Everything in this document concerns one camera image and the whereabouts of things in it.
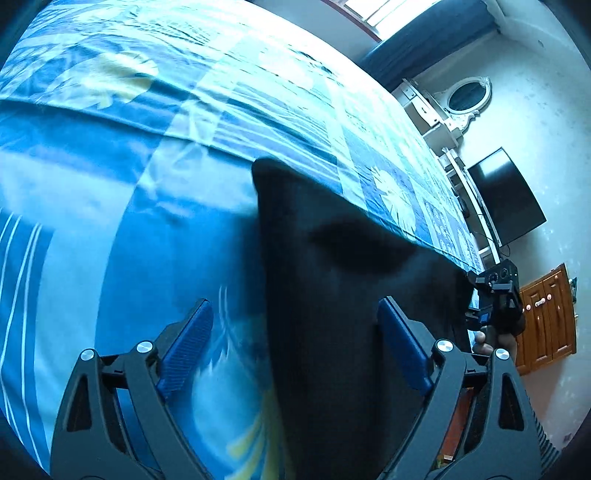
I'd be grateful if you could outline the person's right hand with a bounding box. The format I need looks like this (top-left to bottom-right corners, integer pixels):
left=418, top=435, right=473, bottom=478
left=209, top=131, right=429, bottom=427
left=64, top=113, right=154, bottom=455
left=472, top=327, right=518, bottom=360

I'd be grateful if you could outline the black flat television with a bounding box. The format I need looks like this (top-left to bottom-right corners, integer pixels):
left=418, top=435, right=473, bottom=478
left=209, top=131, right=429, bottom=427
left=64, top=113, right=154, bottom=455
left=468, top=148, right=546, bottom=247

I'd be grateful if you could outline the white dressing table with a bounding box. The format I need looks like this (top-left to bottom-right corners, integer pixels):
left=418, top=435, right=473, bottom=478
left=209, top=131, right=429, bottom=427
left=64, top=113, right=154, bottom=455
left=392, top=79, right=463, bottom=156

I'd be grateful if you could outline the white oval vanity mirror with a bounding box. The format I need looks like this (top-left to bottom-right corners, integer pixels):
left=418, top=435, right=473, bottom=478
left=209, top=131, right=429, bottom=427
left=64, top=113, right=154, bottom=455
left=444, top=76, right=493, bottom=133

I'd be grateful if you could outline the blue patterned bedspread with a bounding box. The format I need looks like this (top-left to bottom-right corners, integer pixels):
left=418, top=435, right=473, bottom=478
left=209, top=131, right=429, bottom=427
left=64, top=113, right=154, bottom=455
left=1, top=1, right=482, bottom=479

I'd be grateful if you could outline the right blue curtain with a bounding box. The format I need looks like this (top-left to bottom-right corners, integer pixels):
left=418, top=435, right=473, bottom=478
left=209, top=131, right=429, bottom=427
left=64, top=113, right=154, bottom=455
left=359, top=0, right=498, bottom=91

